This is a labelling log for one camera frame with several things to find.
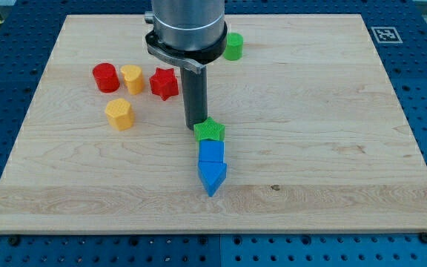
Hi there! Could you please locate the blue cube block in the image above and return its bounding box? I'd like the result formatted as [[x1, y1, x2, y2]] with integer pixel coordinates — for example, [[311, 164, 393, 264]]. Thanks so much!
[[199, 140, 225, 162]]

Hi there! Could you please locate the red star block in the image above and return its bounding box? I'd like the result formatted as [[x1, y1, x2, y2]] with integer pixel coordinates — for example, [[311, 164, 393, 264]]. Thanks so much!
[[149, 67, 179, 101]]

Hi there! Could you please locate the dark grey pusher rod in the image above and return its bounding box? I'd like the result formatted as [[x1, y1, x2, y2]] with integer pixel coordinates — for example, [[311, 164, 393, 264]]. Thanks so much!
[[180, 68, 208, 130]]

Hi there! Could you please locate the green star block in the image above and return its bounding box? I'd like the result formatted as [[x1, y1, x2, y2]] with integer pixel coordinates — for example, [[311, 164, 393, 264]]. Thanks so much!
[[193, 117, 225, 142]]

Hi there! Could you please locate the wooden board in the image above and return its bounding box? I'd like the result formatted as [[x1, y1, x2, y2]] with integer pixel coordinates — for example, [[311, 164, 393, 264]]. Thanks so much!
[[0, 15, 427, 234]]

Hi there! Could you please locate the green cylinder block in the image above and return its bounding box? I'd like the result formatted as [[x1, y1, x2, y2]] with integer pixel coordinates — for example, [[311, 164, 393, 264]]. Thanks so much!
[[223, 33, 243, 61]]

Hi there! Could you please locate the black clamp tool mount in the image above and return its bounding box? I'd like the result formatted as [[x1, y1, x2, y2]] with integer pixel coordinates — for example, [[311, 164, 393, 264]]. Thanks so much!
[[145, 23, 228, 74]]

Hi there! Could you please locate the white fiducial marker tag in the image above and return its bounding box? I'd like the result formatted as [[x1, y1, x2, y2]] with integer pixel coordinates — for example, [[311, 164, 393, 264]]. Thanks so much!
[[371, 26, 403, 44]]

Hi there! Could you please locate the yellow hexagon block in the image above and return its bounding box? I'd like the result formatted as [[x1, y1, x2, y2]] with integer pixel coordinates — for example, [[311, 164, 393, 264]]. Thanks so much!
[[105, 98, 135, 131]]

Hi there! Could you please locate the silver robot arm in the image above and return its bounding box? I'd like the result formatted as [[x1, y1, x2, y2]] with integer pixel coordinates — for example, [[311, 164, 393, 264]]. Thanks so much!
[[145, 0, 228, 130]]

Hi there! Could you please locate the red cylinder block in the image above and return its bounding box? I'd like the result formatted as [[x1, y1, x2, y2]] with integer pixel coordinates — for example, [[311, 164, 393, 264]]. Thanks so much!
[[92, 62, 120, 93]]

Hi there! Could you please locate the yellow heart block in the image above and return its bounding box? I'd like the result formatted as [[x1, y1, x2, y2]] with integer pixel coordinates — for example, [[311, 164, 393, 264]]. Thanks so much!
[[120, 65, 145, 95]]

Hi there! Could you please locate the blue triangle block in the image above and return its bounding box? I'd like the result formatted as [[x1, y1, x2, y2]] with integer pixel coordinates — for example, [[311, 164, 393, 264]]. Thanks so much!
[[198, 162, 228, 197]]

